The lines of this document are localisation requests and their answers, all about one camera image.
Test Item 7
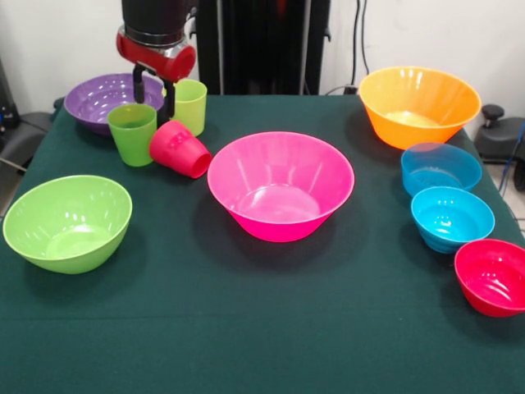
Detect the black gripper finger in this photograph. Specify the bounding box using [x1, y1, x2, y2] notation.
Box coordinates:
[132, 65, 147, 104]
[162, 80, 177, 124]

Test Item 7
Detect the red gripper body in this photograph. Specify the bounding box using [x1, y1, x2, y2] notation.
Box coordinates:
[116, 25, 197, 82]

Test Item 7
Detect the red cup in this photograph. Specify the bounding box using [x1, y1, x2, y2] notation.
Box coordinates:
[148, 120, 213, 180]

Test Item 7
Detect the pink bowl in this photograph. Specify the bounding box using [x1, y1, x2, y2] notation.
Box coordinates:
[207, 131, 356, 243]

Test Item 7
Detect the light green cup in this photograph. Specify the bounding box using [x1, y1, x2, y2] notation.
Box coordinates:
[162, 79, 208, 138]

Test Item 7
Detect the purple bowl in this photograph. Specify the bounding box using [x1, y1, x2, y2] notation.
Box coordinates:
[63, 72, 166, 136]

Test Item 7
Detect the dark green cup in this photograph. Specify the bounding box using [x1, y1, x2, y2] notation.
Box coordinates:
[107, 103, 158, 167]

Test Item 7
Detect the green bowl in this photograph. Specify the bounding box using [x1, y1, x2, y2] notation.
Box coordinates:
[2, 175, 134, 275]

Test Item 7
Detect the dark green table cloth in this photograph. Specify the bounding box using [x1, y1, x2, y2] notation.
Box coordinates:
[0, 94, 525, 394]

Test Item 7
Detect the orange bowl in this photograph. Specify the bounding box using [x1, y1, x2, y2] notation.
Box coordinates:
[358, 66, 483, 151]

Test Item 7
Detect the translucent blue bowl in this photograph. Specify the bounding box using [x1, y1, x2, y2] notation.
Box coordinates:
[400, 142, 484, 198]

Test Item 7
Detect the turquoise bowl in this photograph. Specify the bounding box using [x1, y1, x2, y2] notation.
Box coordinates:
[410, 186, 496, 254]

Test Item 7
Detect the red bowl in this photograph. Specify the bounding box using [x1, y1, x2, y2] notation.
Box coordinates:
[454, 238, 525, 318]

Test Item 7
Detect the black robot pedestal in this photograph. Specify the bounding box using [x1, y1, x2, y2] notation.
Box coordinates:
[189, 0, 332, 96]

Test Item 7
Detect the dark grey pedestal leg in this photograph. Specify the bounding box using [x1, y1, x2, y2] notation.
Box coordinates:
[0, 111, 53, 173]
[475, 104, 525, 165]

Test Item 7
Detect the black wall cable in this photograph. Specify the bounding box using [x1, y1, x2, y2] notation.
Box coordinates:
[353, 0, 370, 79]

